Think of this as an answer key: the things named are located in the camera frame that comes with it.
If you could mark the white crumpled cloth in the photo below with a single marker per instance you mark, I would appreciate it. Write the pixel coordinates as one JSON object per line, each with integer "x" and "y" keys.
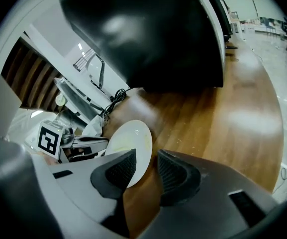
{"x": 93, "y": 126}

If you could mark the wooden staircase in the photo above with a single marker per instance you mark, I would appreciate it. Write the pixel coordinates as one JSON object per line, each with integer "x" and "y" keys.
{"x": 28, "y": 78}

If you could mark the computer monitor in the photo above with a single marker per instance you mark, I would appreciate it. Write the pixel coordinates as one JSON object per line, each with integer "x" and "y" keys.
{"x": 81, "y": 98}

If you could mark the black metal railing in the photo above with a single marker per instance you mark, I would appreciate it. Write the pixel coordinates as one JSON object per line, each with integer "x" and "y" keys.
{"x": 83, "y": 60}

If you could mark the white round plate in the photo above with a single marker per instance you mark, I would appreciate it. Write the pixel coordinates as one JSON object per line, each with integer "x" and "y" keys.
{"x": 133, "y": 138}

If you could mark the person's left hand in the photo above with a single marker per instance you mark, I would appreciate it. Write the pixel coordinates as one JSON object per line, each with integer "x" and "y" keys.
{"x": 74, "y": 153}

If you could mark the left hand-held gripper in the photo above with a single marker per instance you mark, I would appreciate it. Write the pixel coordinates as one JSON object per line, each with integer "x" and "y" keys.
{"x": 49, "y": 141}

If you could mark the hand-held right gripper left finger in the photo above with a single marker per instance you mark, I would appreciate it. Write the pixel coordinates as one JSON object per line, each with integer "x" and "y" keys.
{"x": 83, "y": 183}

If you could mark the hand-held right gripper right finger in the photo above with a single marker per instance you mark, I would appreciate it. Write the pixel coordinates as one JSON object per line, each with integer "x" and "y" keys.
{"x": 208, "y": 195}

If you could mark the black mini fridge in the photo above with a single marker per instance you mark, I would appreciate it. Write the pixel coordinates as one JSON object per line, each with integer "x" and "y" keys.
{"x": 145, "y": 34}

